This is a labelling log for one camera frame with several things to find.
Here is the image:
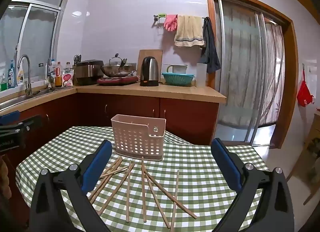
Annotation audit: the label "black and steel kettle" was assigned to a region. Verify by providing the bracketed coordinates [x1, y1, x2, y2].
[139, 56, 160, 87]

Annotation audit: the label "wooden framed sliding glass door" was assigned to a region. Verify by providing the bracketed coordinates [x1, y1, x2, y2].
[205, 0, 299, 150]

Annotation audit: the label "orange oil bottle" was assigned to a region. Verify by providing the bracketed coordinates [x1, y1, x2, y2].
[55, 62, 63, 88]

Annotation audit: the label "pile of wooden chopsticks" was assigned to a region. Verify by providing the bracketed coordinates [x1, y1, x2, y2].
[88, 157, 198, 232]

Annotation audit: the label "person's left hand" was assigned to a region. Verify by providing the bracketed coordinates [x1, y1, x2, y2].
[0, 157, 12, 197]

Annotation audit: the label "red and white bag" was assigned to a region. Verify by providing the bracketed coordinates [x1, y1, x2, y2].
[62, 69, 75, 87]

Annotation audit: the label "steel wok with lid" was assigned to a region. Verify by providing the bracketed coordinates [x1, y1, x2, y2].
[100, 53, 137, 78]

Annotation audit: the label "wooden cutting board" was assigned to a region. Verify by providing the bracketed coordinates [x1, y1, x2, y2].
[138, 49, 163, 83]

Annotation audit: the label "beige striped towel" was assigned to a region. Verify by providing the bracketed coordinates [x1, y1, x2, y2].
[174, 15, 205, 47]

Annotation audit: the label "green checkered tablecloth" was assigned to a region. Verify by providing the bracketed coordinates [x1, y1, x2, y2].
[15, 125, 275, 232]

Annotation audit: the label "stainless steel sink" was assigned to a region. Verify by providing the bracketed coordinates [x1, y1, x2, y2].
[0, 89, 62, 111]

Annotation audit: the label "red induction cooker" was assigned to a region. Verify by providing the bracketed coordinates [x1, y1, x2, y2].
[96, 76, 139, 86]

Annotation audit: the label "knife block with scissors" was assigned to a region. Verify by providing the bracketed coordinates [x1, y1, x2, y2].
[72, 54, 83, 72]

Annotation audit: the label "translucent plastic container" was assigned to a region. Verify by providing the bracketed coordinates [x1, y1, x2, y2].
[196, 63, 208, 87]

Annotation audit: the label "chrome sink faucet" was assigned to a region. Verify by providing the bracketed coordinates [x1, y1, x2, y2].
[17, 54, 33, 96]

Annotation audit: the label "dark rice cooker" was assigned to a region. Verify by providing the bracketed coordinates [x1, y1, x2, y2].
[74, 59, 104, 86]

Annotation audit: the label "sheer curtain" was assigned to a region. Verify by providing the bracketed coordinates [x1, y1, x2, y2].
[221, 0, 285, 126]

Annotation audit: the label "wooden chair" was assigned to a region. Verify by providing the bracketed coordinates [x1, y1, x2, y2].
[286, 113, 320, 205]

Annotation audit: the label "metal towel rack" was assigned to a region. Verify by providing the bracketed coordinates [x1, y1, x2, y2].
[153, 14, 210, 29]

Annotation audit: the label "red hanging bag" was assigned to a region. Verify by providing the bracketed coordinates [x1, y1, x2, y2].
[297, 69, 315, 107]

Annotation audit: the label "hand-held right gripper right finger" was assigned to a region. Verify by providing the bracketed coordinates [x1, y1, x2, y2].
[211, 138, 295, 232]

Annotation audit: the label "small chrome tap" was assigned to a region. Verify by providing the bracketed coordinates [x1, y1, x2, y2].
[46, 58, 56, 89]

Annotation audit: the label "dark grey hanging cloth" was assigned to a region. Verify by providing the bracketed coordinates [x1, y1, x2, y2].
[199, 17, 221, 74]

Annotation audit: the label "pink rubber gloves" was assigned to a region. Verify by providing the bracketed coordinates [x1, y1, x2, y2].
[163, 14, 178, 32]

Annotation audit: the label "blue dish soap bottle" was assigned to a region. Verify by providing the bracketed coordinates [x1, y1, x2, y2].
[7, 60, 15, 89]

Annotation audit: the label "sliding glass window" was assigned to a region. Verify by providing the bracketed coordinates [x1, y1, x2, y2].
[0, 0, 74, 91]

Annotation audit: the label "teal plastic colander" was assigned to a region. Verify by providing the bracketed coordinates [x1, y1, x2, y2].
[161, 72, 196, 87]

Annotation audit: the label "white spray bottle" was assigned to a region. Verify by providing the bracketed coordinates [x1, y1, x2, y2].
[16, 67, 25, 86]

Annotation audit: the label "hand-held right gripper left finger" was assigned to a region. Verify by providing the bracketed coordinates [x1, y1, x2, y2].
[29, 140, 113, 232]

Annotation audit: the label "pink perforated plastic basket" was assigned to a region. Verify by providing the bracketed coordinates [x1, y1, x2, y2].
[111, 114, 167, 161]

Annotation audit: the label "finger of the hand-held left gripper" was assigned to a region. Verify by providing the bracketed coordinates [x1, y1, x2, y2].
[0, 111, 20, 125]
[0, 115, 42, 135]

